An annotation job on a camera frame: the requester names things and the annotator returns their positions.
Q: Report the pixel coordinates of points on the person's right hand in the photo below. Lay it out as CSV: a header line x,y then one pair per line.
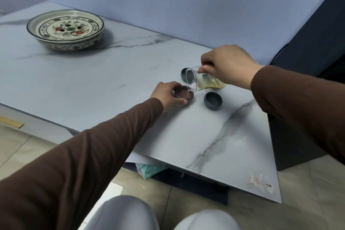
x,y
231,65

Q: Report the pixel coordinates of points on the dark cabinet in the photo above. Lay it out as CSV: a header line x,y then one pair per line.
x,y
310,35

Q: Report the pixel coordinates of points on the person's left forearm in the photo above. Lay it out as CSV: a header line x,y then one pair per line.
x,y
81,170

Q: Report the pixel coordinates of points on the white marble table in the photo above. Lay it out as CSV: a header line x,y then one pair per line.
x,y
81,81

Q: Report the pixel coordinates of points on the light blue teacup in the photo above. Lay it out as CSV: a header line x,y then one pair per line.
x,y
213,100

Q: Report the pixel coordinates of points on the person's right forearm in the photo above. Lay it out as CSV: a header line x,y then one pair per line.
x,y
302,103

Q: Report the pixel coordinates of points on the person's right leg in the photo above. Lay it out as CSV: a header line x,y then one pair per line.
x,y
207,220

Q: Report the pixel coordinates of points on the person's left leg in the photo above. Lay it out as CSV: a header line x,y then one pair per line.
x,y
121,213

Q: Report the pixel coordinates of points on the dark blue teacup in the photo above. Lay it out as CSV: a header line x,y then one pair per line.
x,y
183,73

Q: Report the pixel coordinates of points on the floral ceramic tray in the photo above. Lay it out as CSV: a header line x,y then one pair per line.
x,y
64,29

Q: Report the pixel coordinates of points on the teal plastic packet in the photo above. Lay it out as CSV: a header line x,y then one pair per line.
x,y
149,170

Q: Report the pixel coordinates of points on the person's leg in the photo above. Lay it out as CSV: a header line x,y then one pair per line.
x,y
121,213
207,220

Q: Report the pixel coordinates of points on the black table frame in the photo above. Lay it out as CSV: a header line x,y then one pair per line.
x,y
194,186

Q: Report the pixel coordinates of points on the person's left hand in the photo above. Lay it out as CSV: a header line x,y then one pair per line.
x,y
164,95

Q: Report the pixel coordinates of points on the glass tea pitcher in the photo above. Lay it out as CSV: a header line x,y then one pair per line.
x,y
207,83

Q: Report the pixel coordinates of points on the maroon teacup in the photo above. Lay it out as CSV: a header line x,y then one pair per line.
x,y
186,95

